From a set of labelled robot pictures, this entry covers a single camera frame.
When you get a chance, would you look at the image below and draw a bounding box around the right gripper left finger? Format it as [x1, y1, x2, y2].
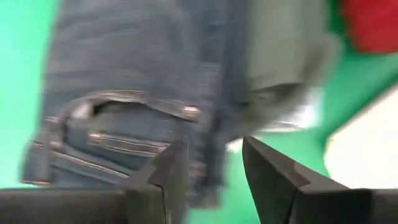
[0, 136, 190, 224]

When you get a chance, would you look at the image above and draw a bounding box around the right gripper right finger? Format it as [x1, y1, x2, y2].
[242, 136, 398, 224]

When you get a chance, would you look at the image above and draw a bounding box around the dark denim garment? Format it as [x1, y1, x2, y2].
[20, 0, 249, 209]

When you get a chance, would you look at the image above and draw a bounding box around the dark green garment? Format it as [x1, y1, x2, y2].
[242, 0, 343, 134]

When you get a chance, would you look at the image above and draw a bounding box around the red plastic laundry bin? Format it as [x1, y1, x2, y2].
[340, 0, 398, 55]

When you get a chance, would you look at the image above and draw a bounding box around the white tote bag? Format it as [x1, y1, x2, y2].
[323, 85, 398, 190]

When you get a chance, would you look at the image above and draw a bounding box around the green table mat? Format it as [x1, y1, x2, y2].
[0, 0, 398, 224]

